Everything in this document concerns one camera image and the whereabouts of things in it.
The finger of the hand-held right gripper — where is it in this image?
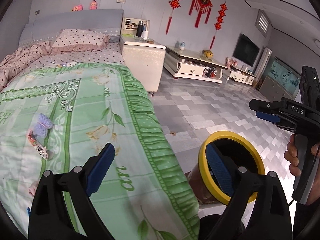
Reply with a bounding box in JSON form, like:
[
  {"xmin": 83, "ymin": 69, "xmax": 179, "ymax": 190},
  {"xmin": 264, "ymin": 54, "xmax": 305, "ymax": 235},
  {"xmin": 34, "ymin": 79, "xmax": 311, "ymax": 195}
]
[
  {"xmin": 249, "ymin": 99, "xmax": 284, "ymax": 112},
  {"xmin": 255, "ymin": 111, "xmax": 282, "ymax": 130}
]

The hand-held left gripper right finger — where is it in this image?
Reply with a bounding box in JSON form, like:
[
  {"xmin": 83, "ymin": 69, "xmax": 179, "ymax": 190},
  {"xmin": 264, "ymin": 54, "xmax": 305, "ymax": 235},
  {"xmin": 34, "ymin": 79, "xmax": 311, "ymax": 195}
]
[{"xmin": 205, "ymin": 142, "xmax": 293, "ymax": 240}]

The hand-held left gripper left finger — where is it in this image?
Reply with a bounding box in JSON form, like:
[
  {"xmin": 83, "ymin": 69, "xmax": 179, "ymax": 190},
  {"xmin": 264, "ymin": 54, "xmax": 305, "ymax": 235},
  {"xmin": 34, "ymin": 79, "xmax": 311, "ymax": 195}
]
[{"xmin": 28, "ymin": 142, "xmax": 116, "ymax": 240}]

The yellow-rimmed trash bin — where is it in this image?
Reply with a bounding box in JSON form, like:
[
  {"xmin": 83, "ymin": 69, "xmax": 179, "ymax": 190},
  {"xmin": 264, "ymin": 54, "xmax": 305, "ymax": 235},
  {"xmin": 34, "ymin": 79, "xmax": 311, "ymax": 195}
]
[{"xmin": 185, "ymin": 131, "xmax": 266, "ymax": 206}]

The colourful snack wrapper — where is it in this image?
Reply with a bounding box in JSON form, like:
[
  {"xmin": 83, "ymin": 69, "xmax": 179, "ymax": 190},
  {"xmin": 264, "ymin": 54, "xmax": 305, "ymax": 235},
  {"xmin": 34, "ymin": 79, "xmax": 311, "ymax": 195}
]
[{"xmin": 27, "ymin": 130, "xmax": 49, "ymax": 160}]

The lilac foam net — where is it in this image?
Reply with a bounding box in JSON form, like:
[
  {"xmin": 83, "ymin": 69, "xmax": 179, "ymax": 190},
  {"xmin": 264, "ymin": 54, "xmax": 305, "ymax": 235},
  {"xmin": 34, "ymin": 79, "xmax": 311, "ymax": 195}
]
[{"xmin": 32, "ymin": 114, "xmax": 54, "ymax": 138}]

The person's right hand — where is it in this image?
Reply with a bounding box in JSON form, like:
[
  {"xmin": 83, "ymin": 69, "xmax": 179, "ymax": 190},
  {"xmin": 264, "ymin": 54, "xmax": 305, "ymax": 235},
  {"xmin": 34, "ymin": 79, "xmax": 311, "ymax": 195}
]
[{"xmin": 284, "ymin": 141, "xmax": 320, "ymax": 207}]

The grey cabinet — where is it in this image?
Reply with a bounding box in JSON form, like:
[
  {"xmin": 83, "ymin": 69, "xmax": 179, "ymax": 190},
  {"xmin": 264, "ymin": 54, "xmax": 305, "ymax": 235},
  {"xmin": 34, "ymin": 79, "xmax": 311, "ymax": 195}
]
[{"xmin": 259, "ymin": 76, "xmax": 299, "ymax": 100}]

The small cream cabinet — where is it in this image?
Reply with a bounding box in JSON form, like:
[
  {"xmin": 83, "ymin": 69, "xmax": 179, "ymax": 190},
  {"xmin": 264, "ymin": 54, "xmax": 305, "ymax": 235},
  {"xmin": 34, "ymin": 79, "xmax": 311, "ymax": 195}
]
[{"xmin": 226, "ymin": 65, "xmax": 257, "ymax": 85}]

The aquarium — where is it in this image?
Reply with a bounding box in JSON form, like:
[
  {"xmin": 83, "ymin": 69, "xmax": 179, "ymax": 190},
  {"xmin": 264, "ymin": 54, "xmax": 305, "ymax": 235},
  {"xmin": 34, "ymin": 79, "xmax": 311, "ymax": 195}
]
[{"xmin": 269, "ymin": 56, "xmax": 302, "ymax": 90}]

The white standing air conditioner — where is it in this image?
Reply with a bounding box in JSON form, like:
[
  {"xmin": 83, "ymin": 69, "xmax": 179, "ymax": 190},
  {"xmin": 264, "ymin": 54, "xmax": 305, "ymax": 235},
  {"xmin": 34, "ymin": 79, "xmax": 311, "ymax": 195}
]
[{"xmin": 255, "ymin": 47, "xmax": 272, "ymax": 88}]

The green floral blanket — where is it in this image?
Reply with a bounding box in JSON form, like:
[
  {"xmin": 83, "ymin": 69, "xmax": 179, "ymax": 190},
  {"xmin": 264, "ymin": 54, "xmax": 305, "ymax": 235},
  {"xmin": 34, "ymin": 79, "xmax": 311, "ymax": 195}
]
[{"xmin": 0, "ymin": 62, "xmax": 200, "ymax": 240}]

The louvred window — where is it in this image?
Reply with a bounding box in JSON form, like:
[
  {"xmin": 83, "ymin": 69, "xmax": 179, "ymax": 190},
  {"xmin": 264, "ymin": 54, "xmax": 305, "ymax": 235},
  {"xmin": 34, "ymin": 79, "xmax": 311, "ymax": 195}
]
[{"xmin": 254, "ymin": 10, "xmax": 272, "ymax": 38}]

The cream coffee table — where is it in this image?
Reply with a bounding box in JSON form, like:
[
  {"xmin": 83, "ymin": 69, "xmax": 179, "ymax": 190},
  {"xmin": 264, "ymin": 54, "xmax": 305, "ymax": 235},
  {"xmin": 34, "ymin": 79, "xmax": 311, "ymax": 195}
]
[{"xmin": 164, "ymin": 45, "xmax": 228, "ymax": 84}]

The cream nightstand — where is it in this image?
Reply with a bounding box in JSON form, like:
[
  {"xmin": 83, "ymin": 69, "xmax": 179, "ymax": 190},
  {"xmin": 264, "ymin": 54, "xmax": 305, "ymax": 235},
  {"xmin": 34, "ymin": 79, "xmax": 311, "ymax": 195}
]
[{"xmin": 119, "ymin": 17, "xmax": 166, "ymax": 95}]

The polka-dot bed sheet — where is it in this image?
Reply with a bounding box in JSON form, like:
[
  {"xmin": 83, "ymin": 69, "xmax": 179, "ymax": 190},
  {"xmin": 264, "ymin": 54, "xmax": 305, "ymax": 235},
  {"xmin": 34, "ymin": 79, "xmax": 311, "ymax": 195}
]
[{"xmin": 24, "ymin": 42, "xmax": 125, "ymax": 72}]

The polka-dot pillow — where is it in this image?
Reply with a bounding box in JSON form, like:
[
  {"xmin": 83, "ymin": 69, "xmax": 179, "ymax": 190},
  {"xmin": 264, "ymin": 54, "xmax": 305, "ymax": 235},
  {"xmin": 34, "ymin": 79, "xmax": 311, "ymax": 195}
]
[{"xmin": 50, "ymin": 29, "xmax": 110, "ymax": 53}]

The pink polka-dot duvet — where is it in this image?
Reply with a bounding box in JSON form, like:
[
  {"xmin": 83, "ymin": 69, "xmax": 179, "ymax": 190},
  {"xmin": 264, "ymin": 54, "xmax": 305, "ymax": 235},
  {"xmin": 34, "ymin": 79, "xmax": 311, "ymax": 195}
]
[{"xmin": 0, "ymin": 41, "xmax": 54, "ymax": 85}]

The wall television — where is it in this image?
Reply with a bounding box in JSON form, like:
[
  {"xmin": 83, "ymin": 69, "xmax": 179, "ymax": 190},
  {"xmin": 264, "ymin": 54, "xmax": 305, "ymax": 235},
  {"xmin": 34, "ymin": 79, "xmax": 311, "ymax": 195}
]
[{"xmin": 232, "ymin": 33, "xmax": 260, "ymax": 68}]

